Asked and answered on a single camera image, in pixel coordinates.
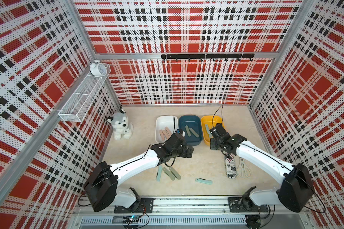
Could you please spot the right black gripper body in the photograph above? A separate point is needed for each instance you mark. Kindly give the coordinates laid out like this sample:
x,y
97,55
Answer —
x,y
220,145

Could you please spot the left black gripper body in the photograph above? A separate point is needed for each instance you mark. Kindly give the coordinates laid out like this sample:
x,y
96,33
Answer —
x,y
181,152

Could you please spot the olive knife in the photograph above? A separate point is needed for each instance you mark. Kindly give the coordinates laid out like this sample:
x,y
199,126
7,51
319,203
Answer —
x,y
194,133
188,131

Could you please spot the pink knife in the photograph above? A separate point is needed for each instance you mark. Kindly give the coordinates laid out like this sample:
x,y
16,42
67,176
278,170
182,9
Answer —
x,y
165,133
168,131

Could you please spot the mint knife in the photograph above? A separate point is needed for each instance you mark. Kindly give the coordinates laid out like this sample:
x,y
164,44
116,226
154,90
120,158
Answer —
x,y
208,131
159,172
204,181

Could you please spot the olive knife two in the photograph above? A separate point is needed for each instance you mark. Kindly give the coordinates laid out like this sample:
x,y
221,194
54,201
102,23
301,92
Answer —
x,y
175,173

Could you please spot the olive knife one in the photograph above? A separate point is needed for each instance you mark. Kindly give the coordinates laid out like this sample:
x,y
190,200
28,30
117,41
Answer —
x,y
168,173

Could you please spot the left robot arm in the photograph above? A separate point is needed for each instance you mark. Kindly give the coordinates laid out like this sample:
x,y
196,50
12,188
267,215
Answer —
x,y
103,187

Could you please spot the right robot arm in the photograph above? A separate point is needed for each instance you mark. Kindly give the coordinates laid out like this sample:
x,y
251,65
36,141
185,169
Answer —
x,y
296,187

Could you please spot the white storage box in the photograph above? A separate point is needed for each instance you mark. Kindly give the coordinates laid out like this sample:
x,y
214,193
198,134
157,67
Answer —
x,y
163,122

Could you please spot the dark teal storage box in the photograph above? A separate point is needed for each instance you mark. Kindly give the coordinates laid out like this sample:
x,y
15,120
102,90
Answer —
x,y
191,125

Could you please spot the yellow storage box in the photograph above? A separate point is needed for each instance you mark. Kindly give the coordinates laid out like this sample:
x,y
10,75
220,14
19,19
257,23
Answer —
x,y
211,120

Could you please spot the white kitchen scissors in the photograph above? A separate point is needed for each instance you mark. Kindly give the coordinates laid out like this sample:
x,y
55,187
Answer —
x,y
242,169

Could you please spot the husky plush toy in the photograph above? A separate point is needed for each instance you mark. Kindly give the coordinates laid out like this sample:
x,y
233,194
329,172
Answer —
x,y
122,127

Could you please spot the green circuit board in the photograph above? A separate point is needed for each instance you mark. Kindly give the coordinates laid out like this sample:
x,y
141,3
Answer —
x,y
125,220

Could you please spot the white alarm clock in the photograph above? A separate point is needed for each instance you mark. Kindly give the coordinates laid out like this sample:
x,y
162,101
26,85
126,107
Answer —
x,y
97,68

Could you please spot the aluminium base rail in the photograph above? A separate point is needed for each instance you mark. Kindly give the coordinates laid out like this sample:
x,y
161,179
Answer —
x,y
201,205

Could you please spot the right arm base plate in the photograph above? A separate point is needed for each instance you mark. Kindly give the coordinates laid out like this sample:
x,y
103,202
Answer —
x,y
244,205

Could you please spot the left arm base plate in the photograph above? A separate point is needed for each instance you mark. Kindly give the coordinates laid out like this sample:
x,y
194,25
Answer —
x,y
144,205

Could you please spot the black wall hook rail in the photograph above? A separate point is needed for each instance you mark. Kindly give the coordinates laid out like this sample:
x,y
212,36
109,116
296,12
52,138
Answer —
x,y
237,56

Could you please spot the white wire mesh shelf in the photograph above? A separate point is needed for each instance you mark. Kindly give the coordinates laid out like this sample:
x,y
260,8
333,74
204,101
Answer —
x,y
79,103

